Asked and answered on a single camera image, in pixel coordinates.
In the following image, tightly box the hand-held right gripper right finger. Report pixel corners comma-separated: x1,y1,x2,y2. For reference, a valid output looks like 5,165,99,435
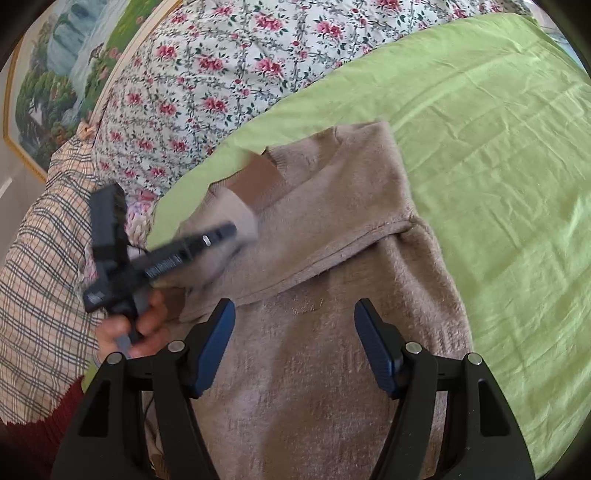
354,298,536,480

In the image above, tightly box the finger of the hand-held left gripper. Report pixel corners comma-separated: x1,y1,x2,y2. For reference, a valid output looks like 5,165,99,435
133,222,238,283

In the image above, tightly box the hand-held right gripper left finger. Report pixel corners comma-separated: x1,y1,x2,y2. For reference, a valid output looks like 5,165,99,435
48,298,236,480

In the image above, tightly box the beige knit sweater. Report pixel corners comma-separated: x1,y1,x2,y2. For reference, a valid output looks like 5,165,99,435
143,121,474,480

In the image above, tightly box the person's left hand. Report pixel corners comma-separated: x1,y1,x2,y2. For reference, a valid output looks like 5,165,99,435
98,291,168,361

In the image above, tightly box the purple floral ruffled pillow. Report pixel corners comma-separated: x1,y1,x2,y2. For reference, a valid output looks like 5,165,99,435
121,187,160,252

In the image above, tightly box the plaid checked blanket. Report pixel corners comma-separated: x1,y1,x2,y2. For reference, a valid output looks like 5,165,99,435
0,122,110,425

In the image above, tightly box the framed landscape painting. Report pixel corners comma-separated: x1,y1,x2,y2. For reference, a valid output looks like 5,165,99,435
2,0,185,183

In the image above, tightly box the floral rose blanket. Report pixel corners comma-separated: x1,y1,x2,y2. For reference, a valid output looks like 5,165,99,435
90,0,546,245

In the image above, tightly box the green bed sheet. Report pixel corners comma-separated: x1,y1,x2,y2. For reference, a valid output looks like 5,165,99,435
148,13,591,480

